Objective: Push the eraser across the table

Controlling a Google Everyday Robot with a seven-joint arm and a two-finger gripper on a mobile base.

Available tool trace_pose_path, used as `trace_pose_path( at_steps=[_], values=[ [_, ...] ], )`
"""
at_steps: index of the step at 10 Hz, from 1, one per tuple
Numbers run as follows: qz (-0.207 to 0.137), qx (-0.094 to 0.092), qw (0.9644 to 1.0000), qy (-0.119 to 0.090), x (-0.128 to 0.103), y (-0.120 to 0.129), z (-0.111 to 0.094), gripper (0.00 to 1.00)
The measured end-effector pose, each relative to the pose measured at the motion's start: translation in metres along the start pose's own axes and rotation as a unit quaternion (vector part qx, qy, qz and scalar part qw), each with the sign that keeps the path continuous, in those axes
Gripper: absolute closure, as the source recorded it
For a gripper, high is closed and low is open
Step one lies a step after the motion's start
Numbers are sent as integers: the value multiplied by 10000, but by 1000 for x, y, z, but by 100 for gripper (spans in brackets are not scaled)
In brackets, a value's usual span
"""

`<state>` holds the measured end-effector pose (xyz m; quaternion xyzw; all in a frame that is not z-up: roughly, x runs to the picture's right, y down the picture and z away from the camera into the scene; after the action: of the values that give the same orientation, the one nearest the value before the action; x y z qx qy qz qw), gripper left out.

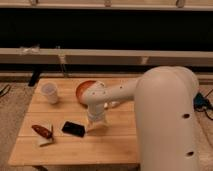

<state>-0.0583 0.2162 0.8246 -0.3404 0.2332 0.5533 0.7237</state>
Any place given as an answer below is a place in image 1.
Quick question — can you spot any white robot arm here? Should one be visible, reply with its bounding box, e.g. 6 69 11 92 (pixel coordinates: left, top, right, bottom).
81 67 200 171

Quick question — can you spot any wooden table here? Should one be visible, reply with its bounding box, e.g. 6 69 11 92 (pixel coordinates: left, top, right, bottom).
9 78 139 166

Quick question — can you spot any clear plastic cup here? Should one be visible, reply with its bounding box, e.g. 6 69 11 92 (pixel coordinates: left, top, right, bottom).
40 82 59 104

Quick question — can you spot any white napkin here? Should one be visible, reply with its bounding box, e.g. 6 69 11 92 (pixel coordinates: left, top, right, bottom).
37 124 54 147

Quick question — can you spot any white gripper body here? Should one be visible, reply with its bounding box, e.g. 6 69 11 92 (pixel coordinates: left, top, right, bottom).
86 114 107 132

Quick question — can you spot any blue object on floor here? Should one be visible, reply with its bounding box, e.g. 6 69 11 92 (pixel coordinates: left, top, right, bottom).
193 93 209 110

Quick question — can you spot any red chili pepper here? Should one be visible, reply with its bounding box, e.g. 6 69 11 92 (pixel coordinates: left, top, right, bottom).
31 125 52 139

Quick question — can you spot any orange bowl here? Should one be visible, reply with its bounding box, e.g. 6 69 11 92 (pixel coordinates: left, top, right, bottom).
75 80 95 105

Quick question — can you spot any black cable on floor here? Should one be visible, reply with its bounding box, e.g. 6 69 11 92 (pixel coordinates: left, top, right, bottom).
0 84 12 99

